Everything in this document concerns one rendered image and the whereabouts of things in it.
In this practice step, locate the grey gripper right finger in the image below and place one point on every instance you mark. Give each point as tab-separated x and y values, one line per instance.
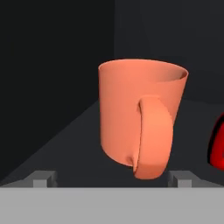
183	179

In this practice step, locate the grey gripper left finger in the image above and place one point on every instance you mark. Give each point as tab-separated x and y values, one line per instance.
40	178

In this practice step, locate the red and black bowl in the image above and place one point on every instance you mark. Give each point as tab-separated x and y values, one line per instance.
218	145

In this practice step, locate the orange mug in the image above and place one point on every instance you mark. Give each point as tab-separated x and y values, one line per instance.
128	116

